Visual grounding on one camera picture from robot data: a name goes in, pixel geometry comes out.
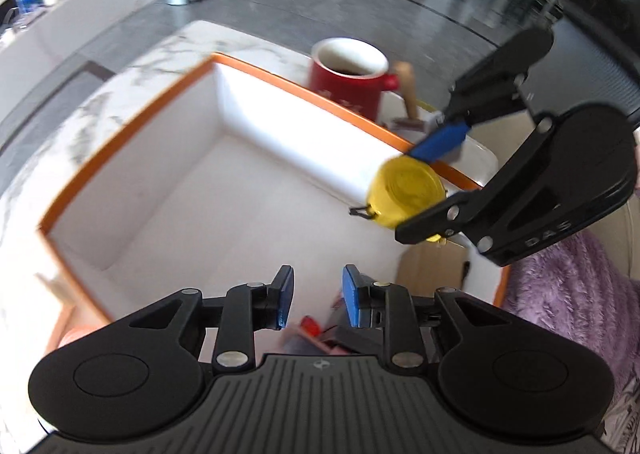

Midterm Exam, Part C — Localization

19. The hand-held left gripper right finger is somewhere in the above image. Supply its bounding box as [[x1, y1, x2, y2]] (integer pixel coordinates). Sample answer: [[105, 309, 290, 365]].
[[341, 264, 507, 371]]

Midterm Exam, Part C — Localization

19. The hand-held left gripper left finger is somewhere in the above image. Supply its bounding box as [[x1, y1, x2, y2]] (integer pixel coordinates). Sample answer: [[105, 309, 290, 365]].
[[127, 265, 296, 376]]

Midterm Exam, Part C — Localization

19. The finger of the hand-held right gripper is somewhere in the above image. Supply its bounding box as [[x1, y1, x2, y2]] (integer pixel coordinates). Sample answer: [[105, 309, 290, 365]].
[[407, 26, 557, 163], [395, 188, 501, 245]]

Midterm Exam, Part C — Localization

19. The yellow tape measure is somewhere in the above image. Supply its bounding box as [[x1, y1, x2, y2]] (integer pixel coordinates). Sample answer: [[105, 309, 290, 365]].
[[349, 156, 448, 243]]

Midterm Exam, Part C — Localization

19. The pink pouch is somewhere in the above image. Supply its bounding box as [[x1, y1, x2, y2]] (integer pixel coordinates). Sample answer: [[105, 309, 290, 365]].
[[284, 324, 351, 356]]

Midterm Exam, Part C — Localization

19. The orange rimmed white box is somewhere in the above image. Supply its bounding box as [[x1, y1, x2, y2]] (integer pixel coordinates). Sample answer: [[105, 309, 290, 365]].
[[37, 52, 511, 329]]

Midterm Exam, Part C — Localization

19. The white tray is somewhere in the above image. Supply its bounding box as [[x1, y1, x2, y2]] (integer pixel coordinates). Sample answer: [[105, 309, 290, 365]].
[[380, 92, 501, 192]]

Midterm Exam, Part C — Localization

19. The brown cardboard piece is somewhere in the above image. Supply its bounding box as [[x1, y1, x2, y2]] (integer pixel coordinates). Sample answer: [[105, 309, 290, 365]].
[[397, 244, 467, 295]]

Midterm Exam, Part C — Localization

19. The red mug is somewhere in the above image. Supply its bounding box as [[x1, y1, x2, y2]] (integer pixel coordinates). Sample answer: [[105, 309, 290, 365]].
[[307, 37, 402, 121]]

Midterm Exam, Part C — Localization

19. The purple fluffy blanket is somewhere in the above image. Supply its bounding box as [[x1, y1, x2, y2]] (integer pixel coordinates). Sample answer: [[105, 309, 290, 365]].
[[501, 229, 640, 454]]

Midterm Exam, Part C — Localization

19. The black chair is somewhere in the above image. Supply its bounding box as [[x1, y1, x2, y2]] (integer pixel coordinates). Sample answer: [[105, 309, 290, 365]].
[[555, 0, 640, 127]]

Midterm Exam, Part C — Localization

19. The wooden handled tool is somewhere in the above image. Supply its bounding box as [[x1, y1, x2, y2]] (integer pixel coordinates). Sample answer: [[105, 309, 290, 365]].
[[391, 61, 426, 131]]

